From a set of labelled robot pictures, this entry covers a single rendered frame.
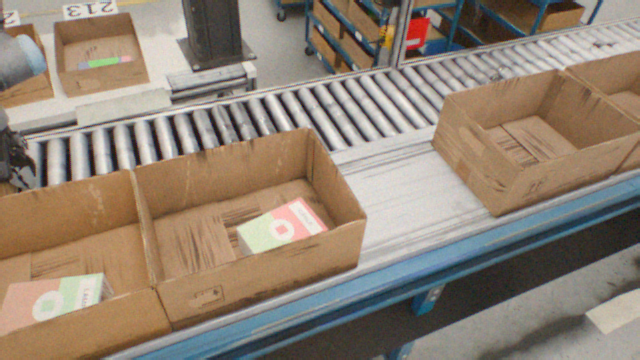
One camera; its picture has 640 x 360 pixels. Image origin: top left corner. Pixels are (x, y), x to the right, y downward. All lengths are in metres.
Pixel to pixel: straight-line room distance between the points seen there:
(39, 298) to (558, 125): 1.36
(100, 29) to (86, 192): 1.16
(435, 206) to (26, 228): 0.90
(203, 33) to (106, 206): 0.91
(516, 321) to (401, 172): 1.10
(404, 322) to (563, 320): 1.10
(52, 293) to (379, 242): 0.65
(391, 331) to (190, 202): 0.60
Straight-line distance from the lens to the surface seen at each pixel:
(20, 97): 1.77
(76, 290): 0.92
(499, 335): 2.02
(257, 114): 1.53
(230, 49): 1.80
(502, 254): 1.15
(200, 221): 1.03
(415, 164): 1.20
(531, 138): 1.40
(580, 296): 2.30
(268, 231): 0.91
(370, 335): 1.18
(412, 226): 1.05
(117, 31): 2.06
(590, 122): 1.40
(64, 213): 1.03
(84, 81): 1.72
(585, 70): 1.54
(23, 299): 0.95
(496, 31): 3.16
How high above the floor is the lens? 1.68
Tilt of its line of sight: 46 degrees down
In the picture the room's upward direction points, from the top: 4 degrees clockwise
